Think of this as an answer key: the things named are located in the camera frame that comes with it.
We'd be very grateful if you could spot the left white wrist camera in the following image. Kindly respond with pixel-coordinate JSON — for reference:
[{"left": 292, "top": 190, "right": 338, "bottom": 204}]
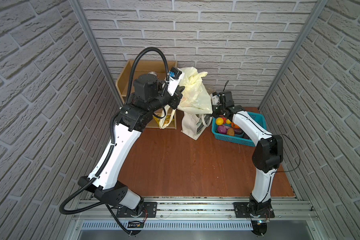
[{"left": 167, "top": 67, "right": 185, "bottom": 96}]

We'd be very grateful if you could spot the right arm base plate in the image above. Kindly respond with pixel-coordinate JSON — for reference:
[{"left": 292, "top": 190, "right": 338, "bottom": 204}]
[{"left": 233, "top": 201, "right": 275, "bottom": 219}]

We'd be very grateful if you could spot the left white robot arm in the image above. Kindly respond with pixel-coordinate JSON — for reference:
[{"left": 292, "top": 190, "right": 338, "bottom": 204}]
[{"left": 79, "top": 68, "right": 185, "bottom": 214}]

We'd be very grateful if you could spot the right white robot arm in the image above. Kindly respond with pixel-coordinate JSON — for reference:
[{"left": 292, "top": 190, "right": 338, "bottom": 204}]
[{"left": 211, "top": 91, "right": 283, "bottom": 218}]

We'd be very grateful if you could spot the teal plastic basket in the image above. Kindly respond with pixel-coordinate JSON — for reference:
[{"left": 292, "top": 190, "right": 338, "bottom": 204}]
[{"left": 212, "top": 111, "right": 271, "bottom": 147}]

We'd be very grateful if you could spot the purple toy onion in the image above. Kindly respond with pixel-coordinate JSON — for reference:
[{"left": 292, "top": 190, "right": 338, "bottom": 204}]
[{"left": 217, "top": 125, "right": 228, "bottom": 135}]

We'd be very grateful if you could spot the canvas tote bag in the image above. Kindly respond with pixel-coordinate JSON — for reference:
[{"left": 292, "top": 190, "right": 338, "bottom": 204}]
[{"left": 181, "top": 112, "right": 213, "bottom": 141}]

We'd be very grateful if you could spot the brown toy potato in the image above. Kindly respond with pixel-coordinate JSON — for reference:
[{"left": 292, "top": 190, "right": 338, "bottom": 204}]
[{"left": 226, "top": 128, "right": 235, "bottom": 137}]

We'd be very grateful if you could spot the left black cable conduit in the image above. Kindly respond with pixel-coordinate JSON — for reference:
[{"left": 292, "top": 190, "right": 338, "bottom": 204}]
[{"left": 59, "top": 46, "right": 169, "bottom": 215}]

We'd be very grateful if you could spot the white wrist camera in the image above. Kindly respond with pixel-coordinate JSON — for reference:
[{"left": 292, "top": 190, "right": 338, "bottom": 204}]
[
  {"left": 167, "top": 67, "right": 185, "bottom": 96},
  {"left": 210, "top": 93, "right": 221, "bottom": 106}
]

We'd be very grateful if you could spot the thin cream plastic bag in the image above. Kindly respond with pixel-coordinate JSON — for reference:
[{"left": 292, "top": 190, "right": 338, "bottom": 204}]
[{"left": 166, "top": 67, "right": 213, "bottom": 115}]

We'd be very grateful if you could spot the wooden shelf unit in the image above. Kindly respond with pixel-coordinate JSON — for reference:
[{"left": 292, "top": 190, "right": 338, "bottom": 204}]
[{"left": 116, "top": 60, "right": 178, "bottom": 130}]

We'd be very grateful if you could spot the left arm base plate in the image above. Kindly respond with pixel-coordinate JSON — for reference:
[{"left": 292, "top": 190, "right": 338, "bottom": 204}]
[{"left": 117, "top": 202, "right": 158, "bottom": 218}]

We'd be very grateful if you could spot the aluminium rail frame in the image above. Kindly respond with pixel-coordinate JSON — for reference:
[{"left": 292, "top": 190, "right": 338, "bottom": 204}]
[{"left": 61, "top": 197, "right": 328, "bottom": 240}]

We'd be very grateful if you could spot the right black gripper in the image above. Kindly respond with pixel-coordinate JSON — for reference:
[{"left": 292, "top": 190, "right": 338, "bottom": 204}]
[{"left": 200, "top": 102, "right": 226, "bottom": 119}]

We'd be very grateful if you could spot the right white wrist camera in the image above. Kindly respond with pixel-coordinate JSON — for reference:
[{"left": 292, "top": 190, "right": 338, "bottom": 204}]
[{"left": 210, "top": 93, "right": 221, "bottom": 106}]

